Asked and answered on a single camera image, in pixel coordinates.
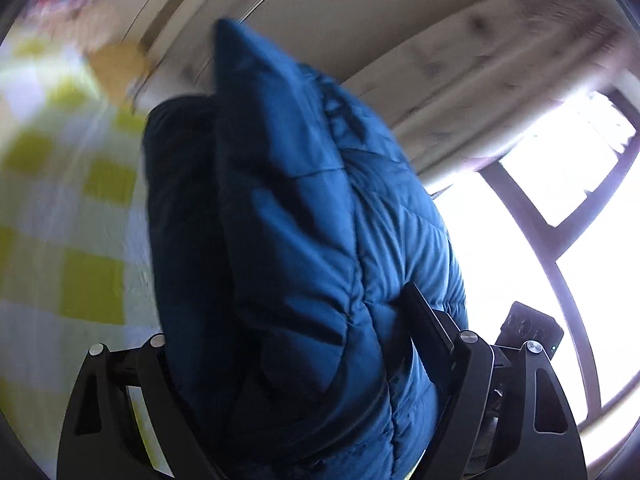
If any yellow pillow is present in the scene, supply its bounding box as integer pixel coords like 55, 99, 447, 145
90, 42, 154, 109

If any beige fluffy pillow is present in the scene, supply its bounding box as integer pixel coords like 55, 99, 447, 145
65, 0, 122, 57

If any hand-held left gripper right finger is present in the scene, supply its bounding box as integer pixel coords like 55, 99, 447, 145
402, 281, 588, 480

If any blue quilted jacket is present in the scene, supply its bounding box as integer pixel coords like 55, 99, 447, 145
141, 17, 471, 480

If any printed curtain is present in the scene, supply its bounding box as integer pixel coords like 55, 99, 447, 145
340, 0, 637, 182

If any yellow checked blanket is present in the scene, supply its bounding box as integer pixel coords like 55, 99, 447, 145
0, 25, 172, 480

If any dark window frame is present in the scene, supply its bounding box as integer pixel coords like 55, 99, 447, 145
480, 80, 640, 432

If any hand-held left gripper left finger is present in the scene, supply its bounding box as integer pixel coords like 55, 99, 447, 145
57, 334, 221, 480

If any patterned round pillow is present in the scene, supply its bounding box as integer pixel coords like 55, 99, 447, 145
30, 0, 102, 17

